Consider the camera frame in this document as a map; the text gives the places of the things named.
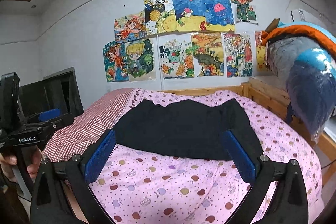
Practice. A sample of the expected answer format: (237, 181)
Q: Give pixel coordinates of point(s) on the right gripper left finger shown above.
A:
(49, 202)

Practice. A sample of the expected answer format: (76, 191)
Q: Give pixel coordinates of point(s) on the blue grey bagged bedding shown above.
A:
(306, 72)

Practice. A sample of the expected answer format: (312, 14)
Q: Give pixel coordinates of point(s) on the orange slices boat drawing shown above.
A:
(176, 57)

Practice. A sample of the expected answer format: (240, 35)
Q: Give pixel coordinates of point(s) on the red hair boy drawing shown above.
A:
(245, 12)

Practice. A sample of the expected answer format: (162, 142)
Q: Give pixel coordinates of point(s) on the mermaid girl drawing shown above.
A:
(115, 63)

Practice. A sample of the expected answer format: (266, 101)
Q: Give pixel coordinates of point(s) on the wooden bed frame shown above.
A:
(263, 90)

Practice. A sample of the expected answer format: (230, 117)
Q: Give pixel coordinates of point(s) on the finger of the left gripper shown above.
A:
(48, 115)

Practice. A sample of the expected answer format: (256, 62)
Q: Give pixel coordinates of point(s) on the blond boy drawing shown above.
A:
(140, 60)

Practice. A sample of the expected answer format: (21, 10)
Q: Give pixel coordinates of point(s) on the blue sea jellyfish drawing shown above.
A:
(204, 15)

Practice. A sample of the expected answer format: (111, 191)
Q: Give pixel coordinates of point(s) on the person's left hand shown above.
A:
(7, 161)

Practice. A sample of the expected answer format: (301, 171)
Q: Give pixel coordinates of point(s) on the red hair girl drawing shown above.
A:
(130, 28)

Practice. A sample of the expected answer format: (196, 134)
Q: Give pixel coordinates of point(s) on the pink apple print quilt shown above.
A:
(143, 187)

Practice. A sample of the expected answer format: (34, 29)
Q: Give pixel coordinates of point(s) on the yellow landscape drawing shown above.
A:
(208, 52)

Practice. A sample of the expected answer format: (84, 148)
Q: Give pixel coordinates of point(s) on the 2024 pagoda drawing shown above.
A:
(238, 50)

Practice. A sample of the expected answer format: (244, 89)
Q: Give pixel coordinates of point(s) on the red white checked blanket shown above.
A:
(88, 127)

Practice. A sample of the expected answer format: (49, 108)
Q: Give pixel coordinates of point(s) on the pineapple black yellow drawing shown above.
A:
(159, 16)

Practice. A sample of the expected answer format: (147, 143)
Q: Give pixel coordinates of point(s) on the orange blanket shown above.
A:
(323, 38)

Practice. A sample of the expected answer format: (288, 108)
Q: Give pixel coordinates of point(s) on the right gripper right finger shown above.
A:
(289, 202)

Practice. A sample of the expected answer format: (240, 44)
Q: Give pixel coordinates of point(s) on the bear and chick drawing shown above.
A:
(260, 53)

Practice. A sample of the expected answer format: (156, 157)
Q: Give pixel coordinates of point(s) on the black padded jacket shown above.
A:
(186, 129)

